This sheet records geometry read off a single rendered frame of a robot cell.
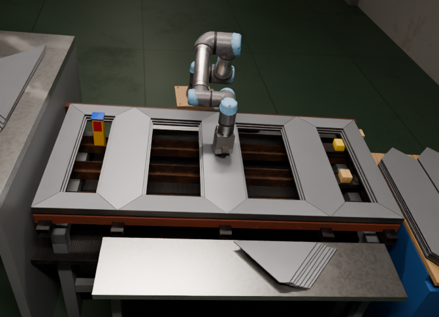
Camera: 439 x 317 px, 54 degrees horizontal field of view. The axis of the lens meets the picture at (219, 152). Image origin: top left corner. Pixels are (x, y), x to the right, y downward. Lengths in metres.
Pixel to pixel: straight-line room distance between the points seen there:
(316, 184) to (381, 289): 0.52
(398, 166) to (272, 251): 0.86
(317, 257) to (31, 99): 1.40
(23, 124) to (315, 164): 1.32
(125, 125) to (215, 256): 0.84
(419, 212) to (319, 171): 0.47
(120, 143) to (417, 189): 1.42
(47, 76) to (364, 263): 1.67
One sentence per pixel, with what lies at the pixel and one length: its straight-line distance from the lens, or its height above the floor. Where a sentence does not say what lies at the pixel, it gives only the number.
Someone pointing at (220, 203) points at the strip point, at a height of 0.85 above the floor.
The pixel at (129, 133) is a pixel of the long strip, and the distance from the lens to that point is 2.16.
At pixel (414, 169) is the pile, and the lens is 2.34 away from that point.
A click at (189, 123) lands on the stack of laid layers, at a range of 2.27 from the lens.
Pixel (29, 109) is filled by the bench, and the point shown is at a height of 1.05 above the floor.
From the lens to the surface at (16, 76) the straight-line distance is 2.22.
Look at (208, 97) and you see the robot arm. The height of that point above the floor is 1.12.
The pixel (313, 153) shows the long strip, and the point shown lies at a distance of 2.20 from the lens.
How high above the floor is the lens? 2.16
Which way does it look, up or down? 39 degrees down
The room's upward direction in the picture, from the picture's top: 8 degrees clockwise
